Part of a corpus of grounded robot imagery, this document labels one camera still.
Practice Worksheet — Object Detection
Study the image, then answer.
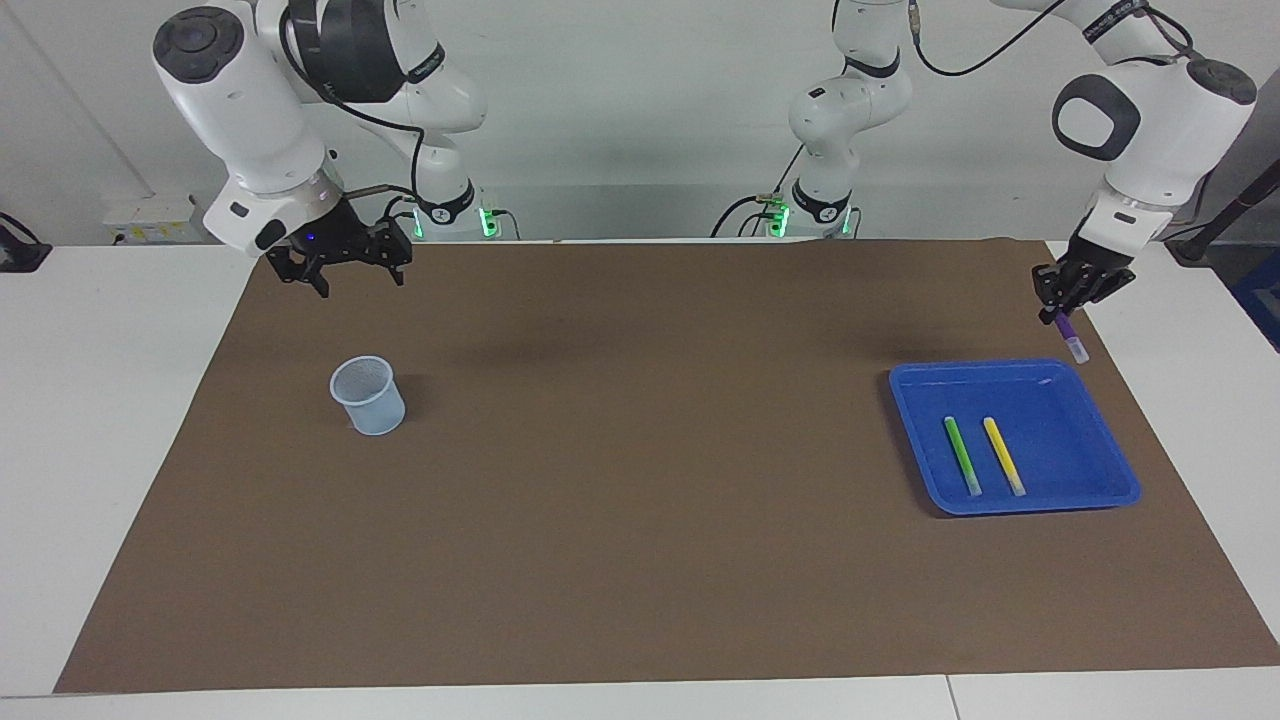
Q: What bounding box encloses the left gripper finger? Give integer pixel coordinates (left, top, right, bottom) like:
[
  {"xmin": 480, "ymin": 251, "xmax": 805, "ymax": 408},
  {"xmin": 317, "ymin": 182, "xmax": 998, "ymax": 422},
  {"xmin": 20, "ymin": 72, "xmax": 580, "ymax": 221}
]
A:
[
  {"xmin": 1032, "ymin": 262, "xmax": 1073, "ymax": 326},
  {"xmin": 1060, "ymin": 268, "xmax": 1138, "ymax": 321}
]

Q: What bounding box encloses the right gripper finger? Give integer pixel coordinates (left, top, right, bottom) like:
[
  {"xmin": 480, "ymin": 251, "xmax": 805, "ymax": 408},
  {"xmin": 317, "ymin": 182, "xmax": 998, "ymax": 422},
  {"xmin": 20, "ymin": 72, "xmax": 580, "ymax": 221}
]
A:
[
  {"xmin": 372, "ymin": 222, "xmax": 414, "ymax": 289},
  {"xmin": 264, "ymin": 250, "xmax": 332, "ymax": 300}
]

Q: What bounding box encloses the purple marker pen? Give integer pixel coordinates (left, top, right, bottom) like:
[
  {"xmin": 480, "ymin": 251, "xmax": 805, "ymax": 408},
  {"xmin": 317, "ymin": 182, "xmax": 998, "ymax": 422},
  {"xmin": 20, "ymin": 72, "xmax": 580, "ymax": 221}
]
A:
[{"xmin": 1054, "ymin": 310, "xmax": 1090, "ymax": 365}]

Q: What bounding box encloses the yellow marker pen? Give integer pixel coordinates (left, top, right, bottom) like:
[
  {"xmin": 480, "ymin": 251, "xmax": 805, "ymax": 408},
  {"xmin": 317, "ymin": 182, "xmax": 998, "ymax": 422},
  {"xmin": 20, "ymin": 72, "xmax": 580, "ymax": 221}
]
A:
[{"xmin": 982, "ymin": 416, "xmax": 1029, "ymax": 499}]

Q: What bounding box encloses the green marker pen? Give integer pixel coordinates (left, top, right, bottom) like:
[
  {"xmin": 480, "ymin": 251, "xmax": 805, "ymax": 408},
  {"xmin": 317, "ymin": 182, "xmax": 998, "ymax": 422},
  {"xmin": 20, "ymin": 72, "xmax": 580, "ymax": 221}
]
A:
[{"xmin": 943, "ymin": 416, "xmax": 984, "ymax": 499}]

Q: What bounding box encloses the blue plastic tray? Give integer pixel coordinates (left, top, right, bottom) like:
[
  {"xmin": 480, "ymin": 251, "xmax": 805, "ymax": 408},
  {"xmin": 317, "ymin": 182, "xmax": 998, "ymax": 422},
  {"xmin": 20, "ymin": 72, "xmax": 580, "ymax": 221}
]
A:
[{"xmin": 888, "ymin": 359, "xmax": 1142, "ymax": 518}]

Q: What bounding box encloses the black stand pole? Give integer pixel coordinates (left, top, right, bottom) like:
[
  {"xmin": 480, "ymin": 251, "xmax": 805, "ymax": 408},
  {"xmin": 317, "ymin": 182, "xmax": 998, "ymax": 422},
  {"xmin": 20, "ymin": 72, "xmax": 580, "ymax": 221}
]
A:
[{"xmin": 1164, "ymin": 158, "xmax": 1280, "ymax": 267}]

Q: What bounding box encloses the white power strip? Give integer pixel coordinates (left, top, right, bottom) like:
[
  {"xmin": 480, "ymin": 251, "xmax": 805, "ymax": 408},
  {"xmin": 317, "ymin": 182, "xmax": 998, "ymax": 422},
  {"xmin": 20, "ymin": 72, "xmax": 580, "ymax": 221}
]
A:
[{"xmin": 102, "ymin": 195, "xmax": 214, "ymax": 244}]

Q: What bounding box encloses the clear plastic cup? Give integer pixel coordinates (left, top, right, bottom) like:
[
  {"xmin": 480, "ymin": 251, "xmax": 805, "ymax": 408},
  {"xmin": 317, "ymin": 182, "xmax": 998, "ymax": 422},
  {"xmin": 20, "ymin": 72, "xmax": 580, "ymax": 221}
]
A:
[{"xmin": 329, "ymin": 355, "xmax": 407, "ymax": 438}]

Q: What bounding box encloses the blue box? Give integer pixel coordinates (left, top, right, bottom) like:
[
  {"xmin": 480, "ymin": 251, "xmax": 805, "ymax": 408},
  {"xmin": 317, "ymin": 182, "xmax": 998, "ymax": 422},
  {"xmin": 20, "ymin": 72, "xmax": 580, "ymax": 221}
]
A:
[{"xmin": 1232, "ymin": 250, "xmax": 1280, "ymax": 354}]

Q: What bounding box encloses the black clamp base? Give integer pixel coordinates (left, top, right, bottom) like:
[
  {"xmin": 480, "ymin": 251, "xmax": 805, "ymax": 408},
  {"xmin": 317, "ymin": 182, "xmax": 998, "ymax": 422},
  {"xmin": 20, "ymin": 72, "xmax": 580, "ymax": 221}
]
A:
[{"xmin": 0, "ymin": 212, "xmax": 53, "ymax": 274}]

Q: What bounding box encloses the brown table mat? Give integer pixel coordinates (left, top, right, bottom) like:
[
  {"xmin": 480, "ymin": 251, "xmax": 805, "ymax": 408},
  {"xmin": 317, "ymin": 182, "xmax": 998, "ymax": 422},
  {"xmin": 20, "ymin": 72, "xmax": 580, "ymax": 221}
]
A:
[{"xmin": 52, "ymin": 240, "xmax": 1280, "ymax": 695}]

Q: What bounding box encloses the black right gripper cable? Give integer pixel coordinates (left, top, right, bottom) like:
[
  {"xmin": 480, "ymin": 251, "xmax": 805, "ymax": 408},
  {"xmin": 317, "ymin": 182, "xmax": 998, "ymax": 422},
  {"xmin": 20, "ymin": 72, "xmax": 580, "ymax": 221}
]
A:
[{"xmin": 278, "ymin": 10, "xmax": 433, "ymax": 213}]

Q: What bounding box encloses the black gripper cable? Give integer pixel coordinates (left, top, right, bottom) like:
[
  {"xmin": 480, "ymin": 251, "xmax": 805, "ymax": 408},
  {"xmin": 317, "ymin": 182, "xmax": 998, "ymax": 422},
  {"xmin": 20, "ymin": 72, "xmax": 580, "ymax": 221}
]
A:
[
  {"xmin": 278, "ymin": 10, "xmax": 433, "ymax": 213},
  {"xmin": 905, "ymin": 0, "xmax": 1201, "ymax": 79}
]

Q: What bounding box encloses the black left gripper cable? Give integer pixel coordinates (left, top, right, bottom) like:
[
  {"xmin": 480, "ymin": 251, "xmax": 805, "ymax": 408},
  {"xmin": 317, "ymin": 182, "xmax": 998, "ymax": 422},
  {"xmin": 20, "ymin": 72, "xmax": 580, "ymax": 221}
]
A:
[{"xmin": 905, "ymin": 0, "xmax": 1201, "ymax": 79}]

